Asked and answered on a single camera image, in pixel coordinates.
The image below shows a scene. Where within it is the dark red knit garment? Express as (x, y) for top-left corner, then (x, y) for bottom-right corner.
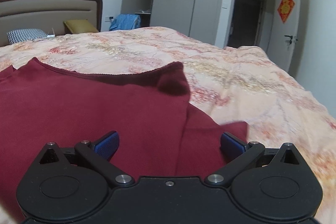
(1, 58), (248, 222)

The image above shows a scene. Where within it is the blue clothes pile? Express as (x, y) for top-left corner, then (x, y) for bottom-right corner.
(109, 14), (141, 31)

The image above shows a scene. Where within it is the floral peach bed quilt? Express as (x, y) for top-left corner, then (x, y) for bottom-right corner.
(1, 27), (335, 223)

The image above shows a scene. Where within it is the white room door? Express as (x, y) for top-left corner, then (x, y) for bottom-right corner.
(266, 0), (309, 72)

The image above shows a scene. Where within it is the mustard yellow cushion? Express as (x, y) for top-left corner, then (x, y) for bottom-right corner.
(63, 19), (99, 34)

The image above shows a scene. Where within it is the black white checkered pillow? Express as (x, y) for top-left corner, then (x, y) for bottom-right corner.
(7, 28), (47, 44)

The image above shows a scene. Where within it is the brown padded headboard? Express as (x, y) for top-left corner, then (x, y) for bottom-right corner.
(1, 0), (103, 47)

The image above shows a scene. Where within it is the red fu door decoration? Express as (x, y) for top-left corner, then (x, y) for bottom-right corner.
(277, 0), (295, 23)

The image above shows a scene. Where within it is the white charger cable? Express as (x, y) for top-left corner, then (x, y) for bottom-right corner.
(32, 27), (56, 43)

